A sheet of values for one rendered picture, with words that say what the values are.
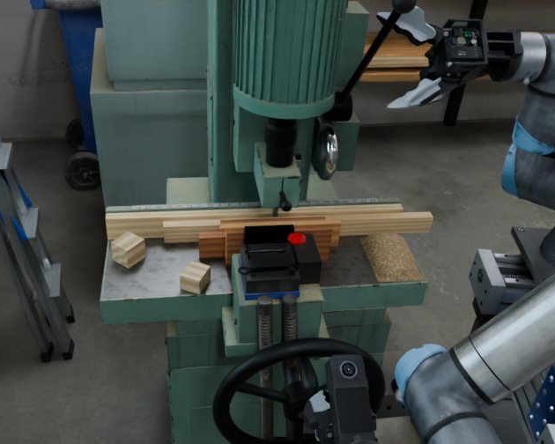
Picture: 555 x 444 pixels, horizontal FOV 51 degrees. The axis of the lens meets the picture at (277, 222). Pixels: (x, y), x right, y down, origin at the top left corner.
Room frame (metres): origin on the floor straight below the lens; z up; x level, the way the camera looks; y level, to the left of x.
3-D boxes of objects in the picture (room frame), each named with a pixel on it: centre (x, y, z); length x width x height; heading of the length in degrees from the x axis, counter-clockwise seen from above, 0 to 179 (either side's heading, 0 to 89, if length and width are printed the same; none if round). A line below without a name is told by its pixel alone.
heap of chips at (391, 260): (0.91, -0.23, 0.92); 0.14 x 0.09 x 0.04; 11
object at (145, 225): (0.96, 0.04, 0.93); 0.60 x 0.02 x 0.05; 101
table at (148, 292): (0.84, 0.01, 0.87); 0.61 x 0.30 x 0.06; 101
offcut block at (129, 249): (0.84, 0.27, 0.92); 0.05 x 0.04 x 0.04; 149
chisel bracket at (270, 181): (0.97, 0.01, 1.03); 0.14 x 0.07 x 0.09; 11
